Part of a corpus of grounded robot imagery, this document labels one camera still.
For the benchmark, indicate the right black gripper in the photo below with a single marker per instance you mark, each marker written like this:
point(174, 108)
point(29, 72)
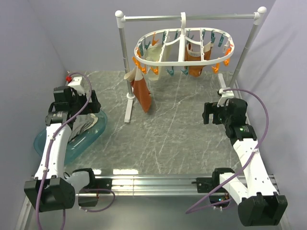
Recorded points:
point(211, 108)

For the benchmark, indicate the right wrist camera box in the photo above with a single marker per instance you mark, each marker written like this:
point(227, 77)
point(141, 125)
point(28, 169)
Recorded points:
point(225, 94)

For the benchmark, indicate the teal plastic basin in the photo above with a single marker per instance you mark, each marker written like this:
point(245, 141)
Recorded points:
point(80, 143)

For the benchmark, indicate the orange underwear on left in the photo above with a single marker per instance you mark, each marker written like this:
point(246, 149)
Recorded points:
point(140, 89)

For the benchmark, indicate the orange clip front right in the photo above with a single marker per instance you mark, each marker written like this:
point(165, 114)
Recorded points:
point(215, 68)

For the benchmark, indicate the white oval clip hanger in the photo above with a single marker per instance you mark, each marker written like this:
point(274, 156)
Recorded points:
point(183, 36)

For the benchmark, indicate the white metal drying rack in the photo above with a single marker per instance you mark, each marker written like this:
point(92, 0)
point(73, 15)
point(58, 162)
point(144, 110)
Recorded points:
point(257, 16)

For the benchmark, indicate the orange clip front left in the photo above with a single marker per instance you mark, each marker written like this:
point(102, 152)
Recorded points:
point(155, 70)

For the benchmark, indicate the orange clip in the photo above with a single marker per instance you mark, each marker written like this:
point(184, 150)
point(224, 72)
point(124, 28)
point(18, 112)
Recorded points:
point(155, 70)
point(215, 68)

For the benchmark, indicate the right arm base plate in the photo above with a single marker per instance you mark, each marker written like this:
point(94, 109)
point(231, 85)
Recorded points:
point(203, 184)

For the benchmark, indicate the grey underwear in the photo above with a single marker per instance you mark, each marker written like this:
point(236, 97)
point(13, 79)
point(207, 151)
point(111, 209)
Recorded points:
point(81, 124)

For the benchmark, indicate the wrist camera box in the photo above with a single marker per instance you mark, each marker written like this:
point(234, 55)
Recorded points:
point(78, 85)
point(225, 94)

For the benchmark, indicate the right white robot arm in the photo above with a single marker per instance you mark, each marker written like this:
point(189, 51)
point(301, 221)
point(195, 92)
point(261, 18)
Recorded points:
point(259, 203)

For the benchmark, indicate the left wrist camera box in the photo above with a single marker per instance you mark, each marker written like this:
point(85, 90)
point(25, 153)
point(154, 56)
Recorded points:
point(78, 85)

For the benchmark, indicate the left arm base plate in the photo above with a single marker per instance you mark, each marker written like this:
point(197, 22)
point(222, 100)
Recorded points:
point(98, 186)

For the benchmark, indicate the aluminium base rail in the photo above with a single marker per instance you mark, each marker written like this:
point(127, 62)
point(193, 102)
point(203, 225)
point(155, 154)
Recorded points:
point(145, 202)

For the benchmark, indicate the cream underwear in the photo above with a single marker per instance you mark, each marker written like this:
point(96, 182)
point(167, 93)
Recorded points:
point(153, 54)

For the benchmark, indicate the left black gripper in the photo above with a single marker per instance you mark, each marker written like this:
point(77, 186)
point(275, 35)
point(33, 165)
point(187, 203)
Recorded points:
point(93, 107)

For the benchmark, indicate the teal clip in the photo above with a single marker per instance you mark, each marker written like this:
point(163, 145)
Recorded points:
point(185, 70)
point(170, 71)

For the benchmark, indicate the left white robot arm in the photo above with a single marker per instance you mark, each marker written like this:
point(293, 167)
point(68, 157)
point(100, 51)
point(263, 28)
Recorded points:
point(49, 190)

